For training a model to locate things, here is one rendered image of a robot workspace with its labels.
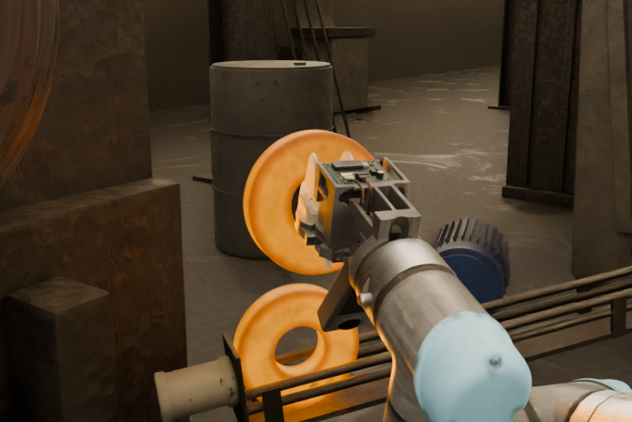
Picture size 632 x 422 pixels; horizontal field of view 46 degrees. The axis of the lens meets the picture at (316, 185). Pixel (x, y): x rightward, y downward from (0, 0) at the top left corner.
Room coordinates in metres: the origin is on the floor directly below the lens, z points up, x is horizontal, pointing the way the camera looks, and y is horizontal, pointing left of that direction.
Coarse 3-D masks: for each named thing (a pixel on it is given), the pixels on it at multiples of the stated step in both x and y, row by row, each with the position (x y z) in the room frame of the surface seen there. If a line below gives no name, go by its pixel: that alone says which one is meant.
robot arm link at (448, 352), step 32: (416, 288) 0.50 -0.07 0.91; (448, 288) 0.50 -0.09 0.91; (384, 320) 0.51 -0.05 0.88; (416, 320) 0.48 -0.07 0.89; (448, 320) 0.46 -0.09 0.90; (480, 320) 0.47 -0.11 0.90; (416, 352) 0.46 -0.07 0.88; (448, 352) 0.44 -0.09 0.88; (480, 352) 0.44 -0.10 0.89; (512, 352) 0.44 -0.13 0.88; (416, 384) 0.45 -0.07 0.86; (448, 384) 0.43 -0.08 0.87; (480, 384) 0.43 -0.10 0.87; (512, 384) 0.44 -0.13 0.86; (416, 416) 0.47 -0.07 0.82; (448, 416) 0.43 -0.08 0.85; (480, 416) 0.44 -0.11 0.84; (512, 416) 0.45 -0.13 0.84
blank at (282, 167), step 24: (288, 144) 0.74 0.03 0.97; (312, 144) 0.75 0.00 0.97; (336, 144) 0.76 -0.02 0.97; (264, 168) 0.73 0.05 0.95; (288, 168) 0.74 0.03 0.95; (264, 192) 0.73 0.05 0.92; (288, 192) 0.74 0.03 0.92; (264, 216) 0.73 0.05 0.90; (288, 216) 0.74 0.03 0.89; (264, 240) 0.73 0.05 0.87; (288, 240) 0.73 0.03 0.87; (288, 264) 0.73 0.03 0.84; (312, 264) 0.74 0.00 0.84; (336, 264) 0.75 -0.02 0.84
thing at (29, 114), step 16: (48, 0) 0.74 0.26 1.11; (48, 16) 0.74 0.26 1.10; (48, 32) 0.74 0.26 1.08; (48, 48) 0.73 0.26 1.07; (48, 64) 0.73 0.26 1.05; (32, 80) 0.72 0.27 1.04; (48, 80) 0.73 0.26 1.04; (32, 96) 0.72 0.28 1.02; (32, 112) 0.72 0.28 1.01; (16, 128) 0.70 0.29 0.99; (32, 128) 0.71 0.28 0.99; (16, 144) 0.70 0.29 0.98; (0, 160) 0.68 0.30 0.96; (16, 160) 0.70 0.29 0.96; (0, 176) 0.68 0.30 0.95
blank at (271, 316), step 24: (288, 288) 0.83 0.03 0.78; (312, 288) 0.84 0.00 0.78; (264, 312) 0.80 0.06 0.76; (288, 312) 0.81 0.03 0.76; (312, 312) 0.82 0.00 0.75; (240, 336) 0.80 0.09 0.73; (264, 336) 0.80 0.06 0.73; (336, 336) 0.83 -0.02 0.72; (264, 360) 0.80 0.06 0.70; (312, 360) 0.84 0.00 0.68; (336, 360) 0.83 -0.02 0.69; (312, 384) 0.82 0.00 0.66; (288, 408) 0.81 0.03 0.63
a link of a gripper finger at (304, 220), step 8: (304, 200) 0.71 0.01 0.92; (304, 208) 0.70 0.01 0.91; (296, 216) 0.68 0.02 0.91; (304, 216) 0.68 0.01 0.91; (312, 216) 0.68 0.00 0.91; (296, 224) 0.68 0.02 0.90; (304, 224) 0.66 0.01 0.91; (312, 224) 0.66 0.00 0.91; (304, 232) 0.66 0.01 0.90; (312, 232) 0.66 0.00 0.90; (312, 240) 0.66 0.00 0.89
